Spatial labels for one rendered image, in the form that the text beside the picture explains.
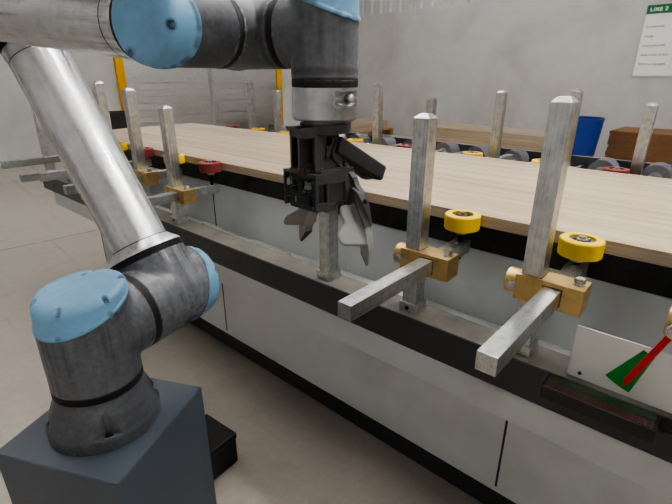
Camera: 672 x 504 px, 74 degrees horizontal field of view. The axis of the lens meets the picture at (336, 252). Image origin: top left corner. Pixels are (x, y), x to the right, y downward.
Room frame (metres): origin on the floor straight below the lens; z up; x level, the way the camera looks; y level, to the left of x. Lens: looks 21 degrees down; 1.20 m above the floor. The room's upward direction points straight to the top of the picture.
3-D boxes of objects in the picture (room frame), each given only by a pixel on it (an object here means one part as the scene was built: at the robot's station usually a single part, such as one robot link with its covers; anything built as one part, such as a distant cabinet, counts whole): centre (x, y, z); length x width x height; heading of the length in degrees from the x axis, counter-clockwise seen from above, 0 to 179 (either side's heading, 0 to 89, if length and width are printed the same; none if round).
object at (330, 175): (0.64, 0.02, 1.08); 0.09 x 0.08 x 0.12; 134
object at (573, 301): (0.74, -0.38, 0.84); 0.14 x 0.06 x 0.05; 48
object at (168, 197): (1.50, 0.59, 0.81); 0.44 x 0.03 x 0.04; 138
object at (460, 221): (0.98, -0.29, 0.85); 0.08 x 0.08 x 0.11
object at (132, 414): (0.68, 0.43, 0.65); 0.19 x 0.19 x 0.10
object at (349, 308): (0.84, -0.16, 0.83); 0.44 x 0.03 x 0.04; 138
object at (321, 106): (0.65, 0.01, 1.16); 0.10 x 0.09 x 0.05; 44
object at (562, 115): (0.75, -0.36, 0.93); 0.04 x 0.04 x 0.48; 48
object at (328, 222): (1.09, 0.02, 0.93); 0.05 x 0.05 x 0.45; 48
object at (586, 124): (6.00, -3.16, 0.35); 0.55 x 0.55 x 0.70
